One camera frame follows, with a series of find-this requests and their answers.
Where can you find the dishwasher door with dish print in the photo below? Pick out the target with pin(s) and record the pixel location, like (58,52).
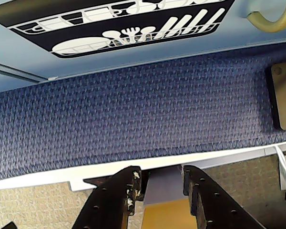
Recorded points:
(26,52)

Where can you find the blue-grey toy play kitchen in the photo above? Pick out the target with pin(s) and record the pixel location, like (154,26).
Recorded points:
(19,72)

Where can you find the tan board with dark edge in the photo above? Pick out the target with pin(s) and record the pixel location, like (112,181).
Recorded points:
(284,95)

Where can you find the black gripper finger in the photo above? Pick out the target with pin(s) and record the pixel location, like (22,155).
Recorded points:
(212,205)
(109,202)

